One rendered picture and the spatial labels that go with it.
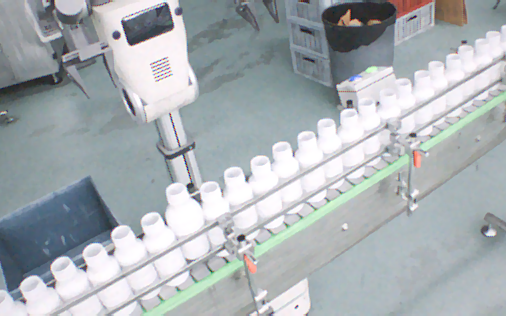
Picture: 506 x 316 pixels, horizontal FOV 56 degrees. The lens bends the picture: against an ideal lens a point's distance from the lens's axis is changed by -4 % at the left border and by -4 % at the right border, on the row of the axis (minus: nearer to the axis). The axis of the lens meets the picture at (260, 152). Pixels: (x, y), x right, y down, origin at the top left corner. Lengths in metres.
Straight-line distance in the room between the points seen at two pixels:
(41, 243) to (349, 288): 1.28
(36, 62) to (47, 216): 3.17
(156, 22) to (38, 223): 0.67
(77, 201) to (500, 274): 1.71
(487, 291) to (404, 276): 0.35
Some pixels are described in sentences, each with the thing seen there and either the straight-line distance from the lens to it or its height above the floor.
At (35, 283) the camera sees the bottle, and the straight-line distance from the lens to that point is 0.95.
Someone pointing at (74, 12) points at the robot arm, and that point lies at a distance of 1.07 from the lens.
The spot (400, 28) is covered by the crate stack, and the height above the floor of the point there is 0.13.
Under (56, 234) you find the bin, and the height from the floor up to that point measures 0.81.
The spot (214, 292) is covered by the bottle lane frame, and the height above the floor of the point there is 0.96.
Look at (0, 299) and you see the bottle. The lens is 0.97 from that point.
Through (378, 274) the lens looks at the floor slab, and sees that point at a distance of 2.27.
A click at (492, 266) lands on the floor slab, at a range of 2.35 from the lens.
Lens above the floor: 1.76
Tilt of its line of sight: 36 degrees down
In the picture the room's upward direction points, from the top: 11 degrees counter-clockwise
